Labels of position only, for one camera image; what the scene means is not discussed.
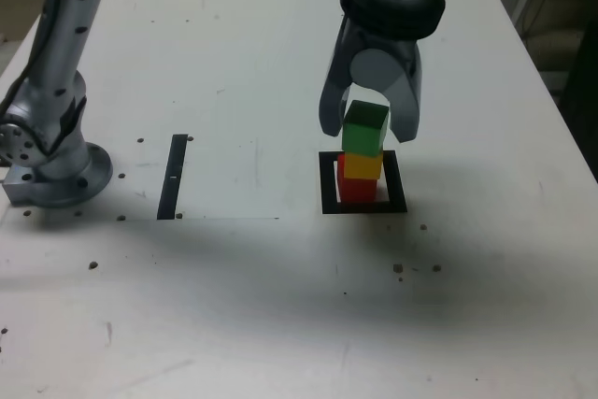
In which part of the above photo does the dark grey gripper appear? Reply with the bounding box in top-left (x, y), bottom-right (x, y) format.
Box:
top-left (318, 14), bottom-right (425, 144)

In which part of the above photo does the green cube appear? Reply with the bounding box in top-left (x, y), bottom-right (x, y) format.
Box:
top-left (341, 99), bottom-right (391, 157)

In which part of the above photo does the yellow cube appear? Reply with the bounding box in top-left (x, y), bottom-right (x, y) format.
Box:
top-left (343, 150), bottom-right (384, 181)

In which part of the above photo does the red cube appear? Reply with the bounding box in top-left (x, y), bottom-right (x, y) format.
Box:
top-left (336, 153), bottom-right (380, 205)

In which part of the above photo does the black tape square outline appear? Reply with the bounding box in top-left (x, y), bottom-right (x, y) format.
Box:
top-left (318, 150), bottom-right (408, 216)

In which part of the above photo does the black tape strip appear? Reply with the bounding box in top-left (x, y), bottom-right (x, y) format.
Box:
top-left (156, 134), bottom-right (190, 221)

